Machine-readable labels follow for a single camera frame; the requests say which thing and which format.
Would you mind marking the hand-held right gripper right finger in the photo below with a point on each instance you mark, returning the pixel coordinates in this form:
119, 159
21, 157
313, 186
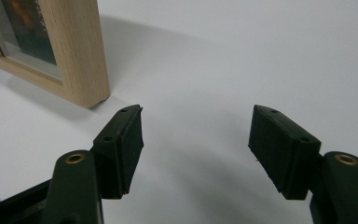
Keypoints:
279, 152

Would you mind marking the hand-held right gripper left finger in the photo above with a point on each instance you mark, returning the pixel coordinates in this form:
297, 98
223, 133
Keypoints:
115, 161

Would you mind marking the wooden block board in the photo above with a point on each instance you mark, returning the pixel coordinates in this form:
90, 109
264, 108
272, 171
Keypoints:
80, 62

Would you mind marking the white board table cover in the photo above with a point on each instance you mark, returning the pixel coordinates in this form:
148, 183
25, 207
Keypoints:
230, 62

